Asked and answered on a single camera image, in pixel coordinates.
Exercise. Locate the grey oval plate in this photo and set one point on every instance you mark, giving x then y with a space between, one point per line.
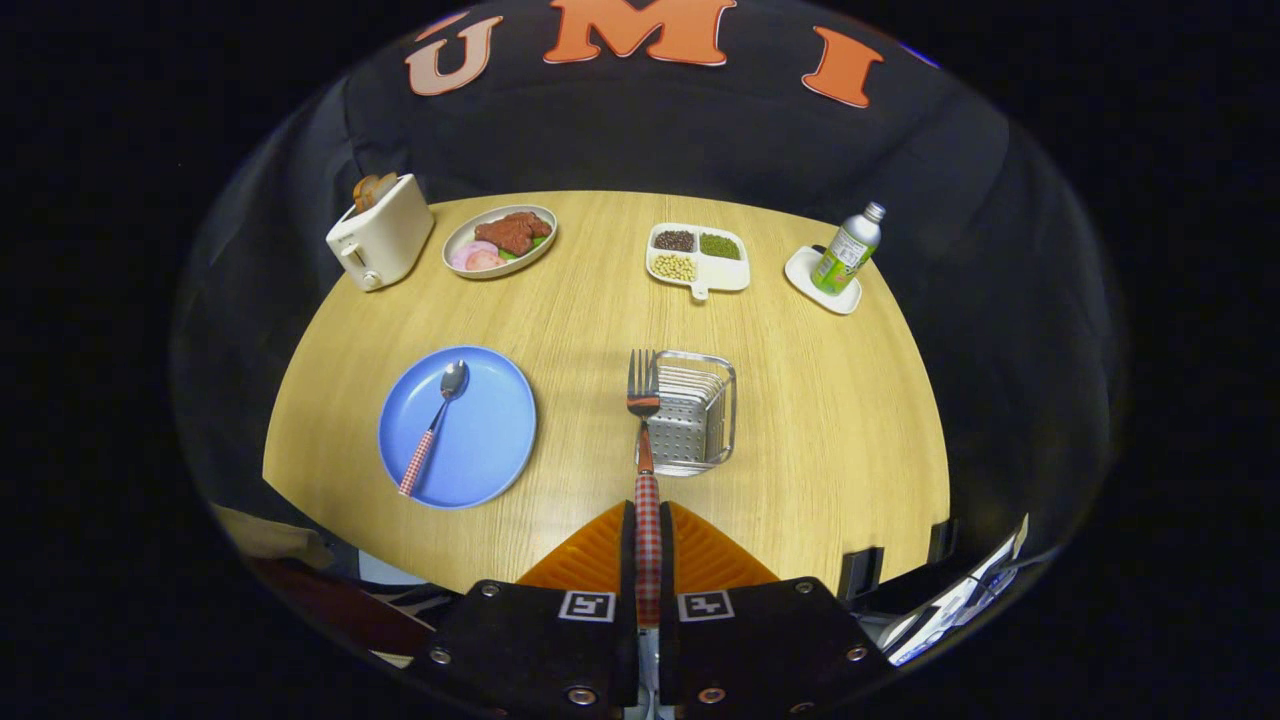
453 248

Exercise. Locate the black table bracket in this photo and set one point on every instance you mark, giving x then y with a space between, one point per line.
941 540
860 572

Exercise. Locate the pile of yellow beans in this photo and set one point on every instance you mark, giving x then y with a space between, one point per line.
675 267

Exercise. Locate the pile of dark beans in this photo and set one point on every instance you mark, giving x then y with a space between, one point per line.
674 241

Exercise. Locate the green labelled bottle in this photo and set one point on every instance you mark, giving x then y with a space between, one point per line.
845 255

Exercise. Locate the white divided dish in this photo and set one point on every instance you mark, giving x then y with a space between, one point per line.
725 272

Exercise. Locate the blue round plate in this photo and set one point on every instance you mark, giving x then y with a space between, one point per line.
480 440

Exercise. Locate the white square coaster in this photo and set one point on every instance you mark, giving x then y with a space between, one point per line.
800 270

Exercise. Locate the brown toast slice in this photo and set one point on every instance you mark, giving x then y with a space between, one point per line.
386 184
364 195

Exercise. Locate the pink ham slices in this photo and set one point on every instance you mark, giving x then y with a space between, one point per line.
475 257

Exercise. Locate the green lettuce leaf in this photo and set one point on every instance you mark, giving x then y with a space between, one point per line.
535 245

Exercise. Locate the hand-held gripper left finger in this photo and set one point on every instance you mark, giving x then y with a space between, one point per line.
628 560

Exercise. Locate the pile of green beans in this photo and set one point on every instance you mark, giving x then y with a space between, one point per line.
720 246

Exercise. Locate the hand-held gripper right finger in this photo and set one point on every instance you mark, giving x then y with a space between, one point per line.
666 560

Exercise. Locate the white toaster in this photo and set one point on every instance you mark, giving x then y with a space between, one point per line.
385 240

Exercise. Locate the brown grilled meat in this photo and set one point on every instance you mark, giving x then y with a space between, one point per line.
510 235

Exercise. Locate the black backdrop cloth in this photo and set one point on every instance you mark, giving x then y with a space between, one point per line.
650 140

